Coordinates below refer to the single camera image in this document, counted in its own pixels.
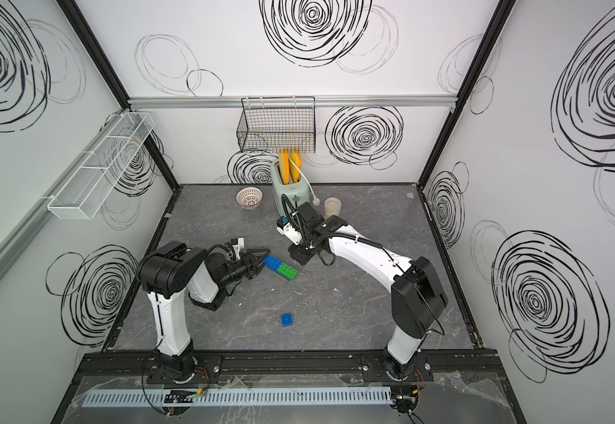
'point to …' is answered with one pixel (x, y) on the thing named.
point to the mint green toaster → (295, 192)
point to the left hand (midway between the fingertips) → (269, 256)
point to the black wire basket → (271, 124)
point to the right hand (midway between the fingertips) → (297, 252)
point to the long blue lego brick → (272, 263)
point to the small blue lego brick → (287, 320)
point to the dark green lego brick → (288, 271)
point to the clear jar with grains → (332, 207)
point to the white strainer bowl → (249, 197)
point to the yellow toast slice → (284, 166)
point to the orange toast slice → (297, 159)
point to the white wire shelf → (85, 190)
